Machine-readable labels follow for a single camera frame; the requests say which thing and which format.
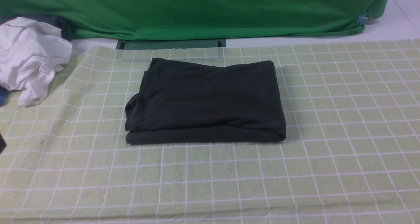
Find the dark gray garment behind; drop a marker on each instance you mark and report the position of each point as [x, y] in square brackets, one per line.
[67, 31]

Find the teal binder clip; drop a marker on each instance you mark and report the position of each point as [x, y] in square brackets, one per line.
[364, 19]

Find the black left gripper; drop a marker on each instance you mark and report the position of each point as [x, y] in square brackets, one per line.
[3, 144]

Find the crumpled white shirt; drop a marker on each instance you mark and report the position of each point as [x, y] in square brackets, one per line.
[31, 53]

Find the light green checkered tablecloth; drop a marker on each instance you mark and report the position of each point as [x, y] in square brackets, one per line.
[351, 154]

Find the dark gray long-sleeve top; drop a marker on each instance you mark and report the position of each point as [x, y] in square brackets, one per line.
[183, 102]

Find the blue object at edge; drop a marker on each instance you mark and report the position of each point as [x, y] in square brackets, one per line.
[3, 96]

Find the green backdrop cloth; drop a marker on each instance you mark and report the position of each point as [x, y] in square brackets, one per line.
[203, 19]

